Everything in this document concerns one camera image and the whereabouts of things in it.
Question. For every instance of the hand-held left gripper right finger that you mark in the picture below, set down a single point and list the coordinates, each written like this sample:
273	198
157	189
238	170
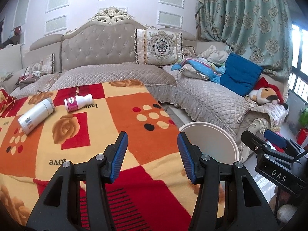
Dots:
189	160

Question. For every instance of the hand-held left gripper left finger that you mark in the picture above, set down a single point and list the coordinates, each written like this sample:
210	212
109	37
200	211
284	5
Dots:
119	157

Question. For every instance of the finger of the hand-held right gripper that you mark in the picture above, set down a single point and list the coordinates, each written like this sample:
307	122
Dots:
275	138
255	144

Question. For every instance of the beige plastic bin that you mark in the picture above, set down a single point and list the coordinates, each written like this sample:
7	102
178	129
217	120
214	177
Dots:
211	139

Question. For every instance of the red box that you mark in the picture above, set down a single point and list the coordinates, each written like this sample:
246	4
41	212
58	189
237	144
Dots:
302	137

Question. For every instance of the orange red printed blanket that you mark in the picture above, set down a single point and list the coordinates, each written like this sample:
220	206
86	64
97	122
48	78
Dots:
149	149

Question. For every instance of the green bag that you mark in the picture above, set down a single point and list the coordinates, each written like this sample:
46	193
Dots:
304	118

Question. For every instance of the plush toy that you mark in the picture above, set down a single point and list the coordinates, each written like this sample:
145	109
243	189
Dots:
264	95

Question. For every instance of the grey quilted sofa cover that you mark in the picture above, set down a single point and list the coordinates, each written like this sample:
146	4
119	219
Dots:
108	73
211	98

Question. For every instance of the black framed window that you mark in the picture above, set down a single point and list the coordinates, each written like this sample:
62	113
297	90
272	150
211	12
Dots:
297	77

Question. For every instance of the white bottle pink label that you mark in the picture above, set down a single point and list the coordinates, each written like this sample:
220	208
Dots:
77	102

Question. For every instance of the blue padded cushion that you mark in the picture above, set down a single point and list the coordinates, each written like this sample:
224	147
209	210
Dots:
240	73

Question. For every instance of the grey frilled pillow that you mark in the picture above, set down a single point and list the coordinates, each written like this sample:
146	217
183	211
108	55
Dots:
192	73

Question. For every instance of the white thermos bottle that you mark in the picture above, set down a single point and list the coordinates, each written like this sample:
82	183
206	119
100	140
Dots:
33	118

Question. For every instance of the colourful dotted blanket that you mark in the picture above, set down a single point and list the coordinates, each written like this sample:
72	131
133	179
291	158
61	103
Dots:
199	65

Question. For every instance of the crumpled beige garment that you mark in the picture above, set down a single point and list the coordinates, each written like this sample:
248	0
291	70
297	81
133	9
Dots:
216	54

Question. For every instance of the brown patterned cushion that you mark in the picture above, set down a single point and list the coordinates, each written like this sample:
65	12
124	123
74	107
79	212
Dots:
189	51

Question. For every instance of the grey tufted sofa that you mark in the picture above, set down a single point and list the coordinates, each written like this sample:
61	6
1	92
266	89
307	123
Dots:
96	43

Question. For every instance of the large ornate embroidered cushion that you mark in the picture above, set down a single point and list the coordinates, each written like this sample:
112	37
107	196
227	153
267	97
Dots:
160	45

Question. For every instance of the small ornate fringed cushion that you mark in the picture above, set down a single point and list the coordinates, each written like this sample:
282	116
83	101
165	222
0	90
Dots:
43	65

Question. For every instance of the pile of clothes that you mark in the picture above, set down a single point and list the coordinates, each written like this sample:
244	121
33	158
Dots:
27	79

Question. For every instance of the green floral curtain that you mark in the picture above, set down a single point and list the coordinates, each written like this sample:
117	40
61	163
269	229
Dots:
245	16

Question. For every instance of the red patterned cloth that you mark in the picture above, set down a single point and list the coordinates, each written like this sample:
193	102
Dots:
6	99

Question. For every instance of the white board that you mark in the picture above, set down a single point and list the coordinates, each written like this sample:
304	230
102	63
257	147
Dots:
9	57

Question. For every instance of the dark red garment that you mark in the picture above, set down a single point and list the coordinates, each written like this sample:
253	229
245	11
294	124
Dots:
17	31

